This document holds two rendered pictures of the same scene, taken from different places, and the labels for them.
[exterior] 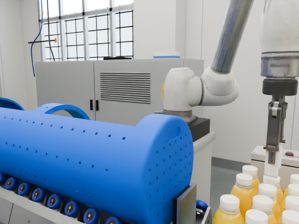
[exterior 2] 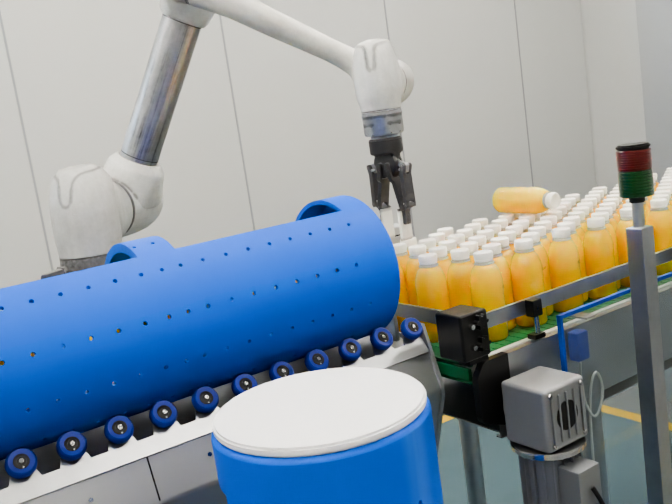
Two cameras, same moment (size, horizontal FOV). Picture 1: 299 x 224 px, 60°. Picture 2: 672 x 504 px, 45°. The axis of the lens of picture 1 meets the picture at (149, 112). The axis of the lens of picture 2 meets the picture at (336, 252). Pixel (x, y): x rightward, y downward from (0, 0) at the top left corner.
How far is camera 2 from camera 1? 1.43 m
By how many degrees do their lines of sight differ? 65
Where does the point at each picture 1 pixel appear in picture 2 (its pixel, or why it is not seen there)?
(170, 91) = (92, 215)
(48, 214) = not seen: hidden behind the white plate
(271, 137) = (409, 193)
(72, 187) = (306, 320)
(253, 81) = not seen: outside the picture
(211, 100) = (142, 219)
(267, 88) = (386, 147)
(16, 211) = (165, 465)
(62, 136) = (265, 257)
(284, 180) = not seen: hidden behind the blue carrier
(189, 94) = (121, 212)
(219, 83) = (154, 184)
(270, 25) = (382, 82)
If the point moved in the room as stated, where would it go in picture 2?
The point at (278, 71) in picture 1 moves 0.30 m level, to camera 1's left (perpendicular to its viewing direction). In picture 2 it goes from (395, 127) to (343, 140)
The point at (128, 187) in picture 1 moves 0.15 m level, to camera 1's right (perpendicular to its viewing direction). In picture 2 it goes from (387, 269) to (411, 252)
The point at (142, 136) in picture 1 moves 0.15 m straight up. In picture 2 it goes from (363, 215) to (352, 135)
